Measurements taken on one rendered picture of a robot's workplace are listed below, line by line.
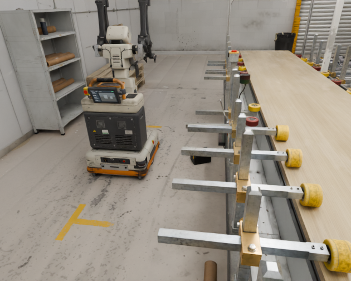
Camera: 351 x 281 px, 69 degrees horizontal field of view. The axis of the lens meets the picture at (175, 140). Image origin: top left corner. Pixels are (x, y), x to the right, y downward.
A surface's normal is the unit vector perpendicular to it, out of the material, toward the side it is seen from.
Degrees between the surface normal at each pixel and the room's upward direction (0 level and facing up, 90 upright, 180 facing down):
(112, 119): 90
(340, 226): 0
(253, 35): 90
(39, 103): 90
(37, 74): 90
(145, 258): 0
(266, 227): 0
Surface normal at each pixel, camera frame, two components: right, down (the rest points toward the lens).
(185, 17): -0.16, 0.47
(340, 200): -0.03, -0.88
